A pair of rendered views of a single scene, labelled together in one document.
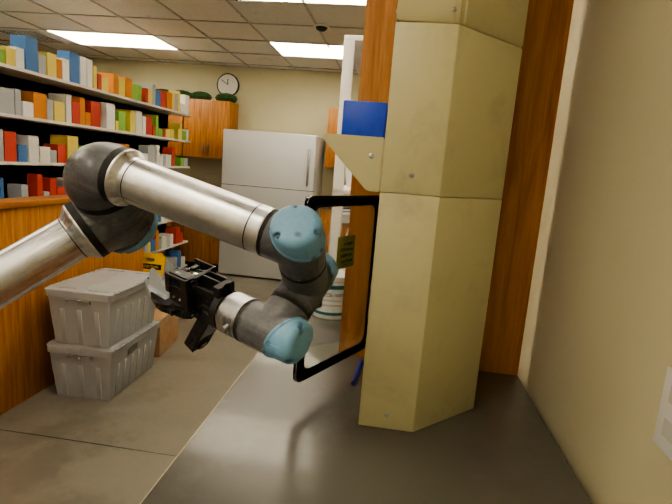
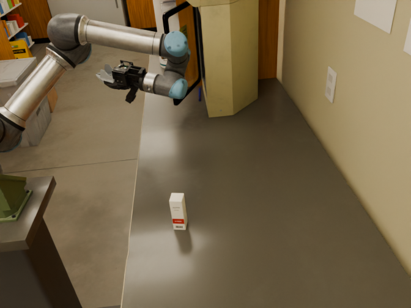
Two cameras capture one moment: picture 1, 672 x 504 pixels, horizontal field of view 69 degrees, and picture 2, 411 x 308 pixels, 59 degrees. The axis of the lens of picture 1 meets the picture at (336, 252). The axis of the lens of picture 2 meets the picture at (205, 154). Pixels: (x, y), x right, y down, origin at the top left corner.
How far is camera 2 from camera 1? 0.60 m
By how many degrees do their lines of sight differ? 25
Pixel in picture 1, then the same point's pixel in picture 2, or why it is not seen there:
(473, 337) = (253, 66)
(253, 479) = (175, 147)
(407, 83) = not seen: outside the picture
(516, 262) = (270, 19)
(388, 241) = (208, 30)
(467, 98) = not seen: outside the picture
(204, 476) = (155, 151)
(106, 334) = not seen: hidden behind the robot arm
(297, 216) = (175, 36)
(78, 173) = (62, 33)
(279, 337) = (175, 88)
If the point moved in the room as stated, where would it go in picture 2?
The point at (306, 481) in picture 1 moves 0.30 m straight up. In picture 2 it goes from (196, 143) to (189, 71)
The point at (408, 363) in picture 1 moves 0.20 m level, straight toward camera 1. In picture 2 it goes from (227, 85) to (230, 106)
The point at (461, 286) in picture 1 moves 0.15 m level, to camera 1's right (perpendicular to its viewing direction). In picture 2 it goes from (244, 43) to (279, 39)
